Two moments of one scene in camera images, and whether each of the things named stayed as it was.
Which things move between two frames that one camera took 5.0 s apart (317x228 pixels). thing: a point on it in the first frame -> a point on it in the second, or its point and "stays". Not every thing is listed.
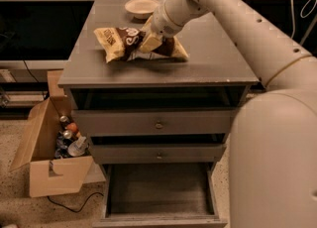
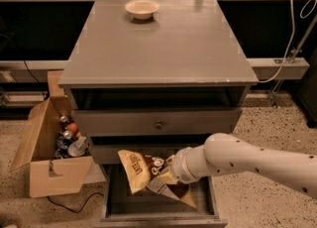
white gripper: [162, 23] -> [179, 168]
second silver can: [66, 134] stays
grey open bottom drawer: [159, 195] stays
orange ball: [72, 127] stays
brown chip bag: [122, 43] -> [142, 172]
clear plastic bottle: [77, 147] stays
